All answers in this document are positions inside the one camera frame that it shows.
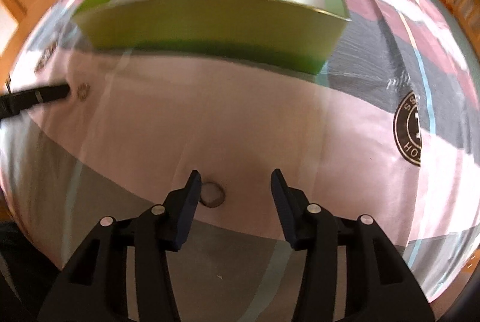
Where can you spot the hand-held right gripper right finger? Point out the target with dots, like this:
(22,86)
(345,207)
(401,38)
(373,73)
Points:
(280,202)

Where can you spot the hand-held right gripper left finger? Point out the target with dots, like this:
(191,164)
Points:
(190,205)

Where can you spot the pink grey printed bed sheet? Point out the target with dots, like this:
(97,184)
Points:
(240,119)

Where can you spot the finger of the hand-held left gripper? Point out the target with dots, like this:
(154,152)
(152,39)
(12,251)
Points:
(37,97)

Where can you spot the green cardboard box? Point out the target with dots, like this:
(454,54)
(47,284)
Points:
(210,29)

